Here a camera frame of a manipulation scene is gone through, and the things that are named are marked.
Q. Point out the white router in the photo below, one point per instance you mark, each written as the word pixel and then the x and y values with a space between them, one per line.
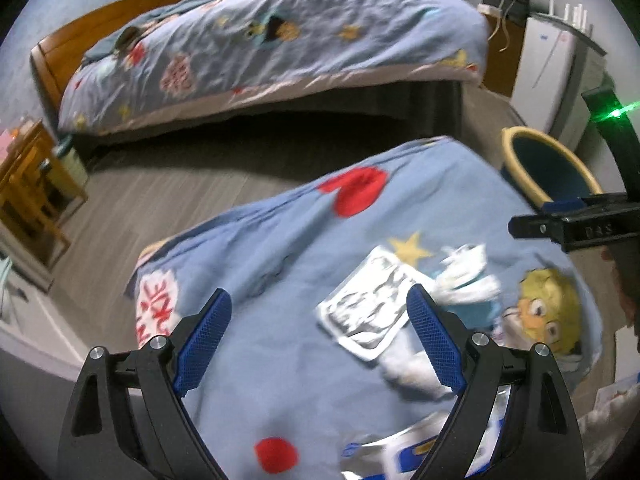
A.
pixel 570 12

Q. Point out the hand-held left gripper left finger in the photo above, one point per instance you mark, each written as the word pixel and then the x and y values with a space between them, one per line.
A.
pixel 205 340

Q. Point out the white air purifier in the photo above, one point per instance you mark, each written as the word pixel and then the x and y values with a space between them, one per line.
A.
pixel 540 70
pixel 590 75

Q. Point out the yellow-rimmed trash bin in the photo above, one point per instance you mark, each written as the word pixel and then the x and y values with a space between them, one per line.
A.
pixel 540 160

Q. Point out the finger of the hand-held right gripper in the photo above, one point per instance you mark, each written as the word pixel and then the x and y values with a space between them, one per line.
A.
pixel 535 226

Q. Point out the small white bin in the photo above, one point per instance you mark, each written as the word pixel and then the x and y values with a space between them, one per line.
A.
pixel 72 166

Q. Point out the white and blue packet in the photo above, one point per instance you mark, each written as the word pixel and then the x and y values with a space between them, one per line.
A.
pixel 390 455

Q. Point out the wooden bed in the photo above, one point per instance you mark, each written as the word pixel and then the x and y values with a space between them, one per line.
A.
pixel 75 45

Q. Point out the silver packet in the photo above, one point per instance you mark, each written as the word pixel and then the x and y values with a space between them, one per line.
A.
pixel 360 305

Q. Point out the wooden nightstand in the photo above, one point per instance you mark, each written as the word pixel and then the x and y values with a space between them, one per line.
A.
pixel 55 160

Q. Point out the wooden stool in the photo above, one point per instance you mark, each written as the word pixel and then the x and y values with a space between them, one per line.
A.
pixel 30 210

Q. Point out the cardboard box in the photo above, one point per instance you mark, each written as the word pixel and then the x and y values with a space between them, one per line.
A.
pixel 502 60

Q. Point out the bed with blue duvet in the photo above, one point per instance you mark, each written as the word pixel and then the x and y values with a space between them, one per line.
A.
pixel 300 35

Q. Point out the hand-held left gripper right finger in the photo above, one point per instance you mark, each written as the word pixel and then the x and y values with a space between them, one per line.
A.
pixel 435 345

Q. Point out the white cabinet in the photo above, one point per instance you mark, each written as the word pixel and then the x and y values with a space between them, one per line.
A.
pixel 30 320

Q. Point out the blue printed blanket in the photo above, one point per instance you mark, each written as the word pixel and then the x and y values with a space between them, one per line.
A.
pixel 280 240

